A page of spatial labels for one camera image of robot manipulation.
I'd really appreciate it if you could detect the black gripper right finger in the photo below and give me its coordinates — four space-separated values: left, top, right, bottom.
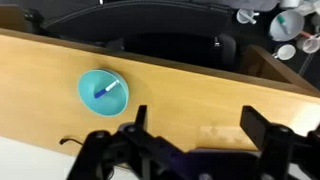
239 105 320 180

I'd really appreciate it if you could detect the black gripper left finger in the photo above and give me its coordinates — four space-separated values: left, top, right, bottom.
65 104 188 180

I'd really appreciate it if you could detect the white pen with blue cap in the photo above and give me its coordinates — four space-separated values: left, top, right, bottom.
93 79 120 100

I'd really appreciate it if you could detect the teal plastic bowl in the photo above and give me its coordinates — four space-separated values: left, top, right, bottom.
77 68 130 118

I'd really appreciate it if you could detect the white bowl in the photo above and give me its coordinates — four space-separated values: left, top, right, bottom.
268 9 306 43

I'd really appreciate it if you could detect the white mug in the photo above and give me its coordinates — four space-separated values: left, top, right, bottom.
236 8 260 25
275 43 297 61
301 32 320 54

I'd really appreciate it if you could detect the black office chair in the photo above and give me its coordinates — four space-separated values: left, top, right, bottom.
39 0 238 73

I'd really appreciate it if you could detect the green marker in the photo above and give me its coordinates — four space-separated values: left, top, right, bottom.
277 15 292 35

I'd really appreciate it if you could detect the black power cable with plug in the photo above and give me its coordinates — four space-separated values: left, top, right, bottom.
59 136 84 147

